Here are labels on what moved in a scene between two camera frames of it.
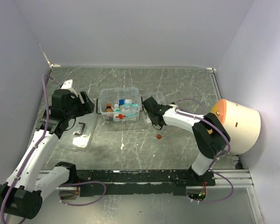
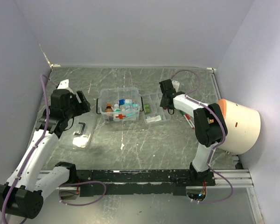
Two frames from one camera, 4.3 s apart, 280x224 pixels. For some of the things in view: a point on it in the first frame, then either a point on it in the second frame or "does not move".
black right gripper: (150, 117) → (162, 103)
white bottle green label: (116, 109) does not move
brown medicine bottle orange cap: (108, 113) does not move
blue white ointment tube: (123, 101) does not move
